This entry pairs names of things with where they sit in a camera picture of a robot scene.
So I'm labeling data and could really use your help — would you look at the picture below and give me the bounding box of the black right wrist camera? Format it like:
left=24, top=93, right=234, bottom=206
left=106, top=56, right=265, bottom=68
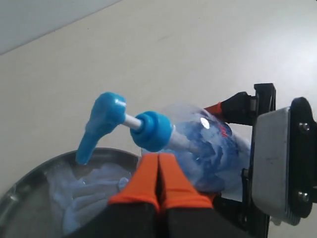
left=252, top=97, right=317, bottom=226

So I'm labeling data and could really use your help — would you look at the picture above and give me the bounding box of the blue soap smear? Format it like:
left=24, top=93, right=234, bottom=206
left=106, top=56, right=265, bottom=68
left=46, top=163, right=132, bottom=236

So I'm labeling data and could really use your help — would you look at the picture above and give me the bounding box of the blue pump lotion bottle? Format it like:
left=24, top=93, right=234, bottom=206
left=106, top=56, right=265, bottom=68
left=76, top=92, right=251, bottom=194

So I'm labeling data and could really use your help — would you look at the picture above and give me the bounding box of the round stainless steel plate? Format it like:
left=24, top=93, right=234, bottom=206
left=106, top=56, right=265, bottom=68
left=0, top=148, right=139, bottom=238

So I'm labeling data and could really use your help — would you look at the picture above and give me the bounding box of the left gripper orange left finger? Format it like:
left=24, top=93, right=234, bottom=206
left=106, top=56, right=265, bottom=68
left=67, top=153, right=159, bottom=238

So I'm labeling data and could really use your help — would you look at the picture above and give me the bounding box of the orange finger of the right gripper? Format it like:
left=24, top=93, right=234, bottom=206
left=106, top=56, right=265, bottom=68
left=205, top=92, right=257, bottom=125

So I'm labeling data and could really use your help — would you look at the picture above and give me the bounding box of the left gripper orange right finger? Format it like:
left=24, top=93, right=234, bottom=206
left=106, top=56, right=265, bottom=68
left=158, top=153, right=223, bottom=238

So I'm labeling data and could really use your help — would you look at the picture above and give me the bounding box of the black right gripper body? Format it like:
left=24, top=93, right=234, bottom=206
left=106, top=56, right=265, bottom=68
left=214, top=83, right=276, bottom=238

